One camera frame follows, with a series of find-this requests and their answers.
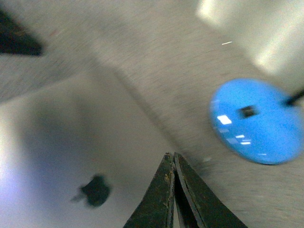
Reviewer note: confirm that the blue desk lamp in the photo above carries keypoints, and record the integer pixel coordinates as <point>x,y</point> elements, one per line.
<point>252,118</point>

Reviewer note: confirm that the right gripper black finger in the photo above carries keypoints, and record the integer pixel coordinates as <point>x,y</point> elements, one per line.
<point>197,205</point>
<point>156,209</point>
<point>15,39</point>

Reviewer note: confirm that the grey laptop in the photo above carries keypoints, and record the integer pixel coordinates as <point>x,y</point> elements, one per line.
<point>77,154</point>

